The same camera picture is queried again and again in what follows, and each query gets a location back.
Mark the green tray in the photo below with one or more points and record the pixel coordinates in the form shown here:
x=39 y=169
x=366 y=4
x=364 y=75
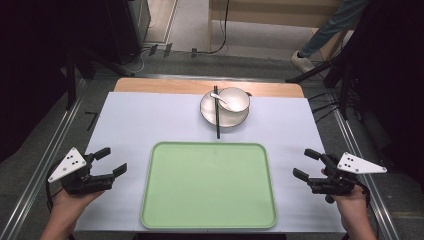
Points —
x=208 y=186

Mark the person's left hand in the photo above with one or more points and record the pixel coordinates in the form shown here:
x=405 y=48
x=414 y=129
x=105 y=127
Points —
x=71 y=205

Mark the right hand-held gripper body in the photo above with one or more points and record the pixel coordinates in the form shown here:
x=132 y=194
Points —
x=336 y=183

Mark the metal floor rail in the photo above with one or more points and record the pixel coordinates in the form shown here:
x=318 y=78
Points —
x=373 y=193
x=40 y=173

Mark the person's right hand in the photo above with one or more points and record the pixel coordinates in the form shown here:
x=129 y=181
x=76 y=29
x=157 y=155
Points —
x=351 y=203

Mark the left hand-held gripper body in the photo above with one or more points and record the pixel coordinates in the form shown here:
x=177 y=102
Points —
x=78 y=182

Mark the dark cabinet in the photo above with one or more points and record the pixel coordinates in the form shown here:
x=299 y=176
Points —
x=131 y=30

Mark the white table mat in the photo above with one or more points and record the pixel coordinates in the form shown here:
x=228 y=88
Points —
x=126 y=126

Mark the white bowl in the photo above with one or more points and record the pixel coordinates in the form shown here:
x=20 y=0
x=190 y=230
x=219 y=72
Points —
x=238 y=100

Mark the white spoon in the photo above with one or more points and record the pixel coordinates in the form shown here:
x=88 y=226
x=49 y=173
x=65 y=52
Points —
x=218 y=97

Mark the black stand leg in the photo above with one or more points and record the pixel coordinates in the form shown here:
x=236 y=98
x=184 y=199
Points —
x=308 y=74

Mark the black curtain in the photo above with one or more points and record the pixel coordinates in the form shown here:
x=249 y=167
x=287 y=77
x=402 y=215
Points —
x=390 y=83
x=30 y=66

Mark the black chopstick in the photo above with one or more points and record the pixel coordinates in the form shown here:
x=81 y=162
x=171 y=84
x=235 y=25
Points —
x=218 y=130
x=215 y=91

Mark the white plate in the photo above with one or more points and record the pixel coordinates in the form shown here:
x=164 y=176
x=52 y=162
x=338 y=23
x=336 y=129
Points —
x=208 y=111

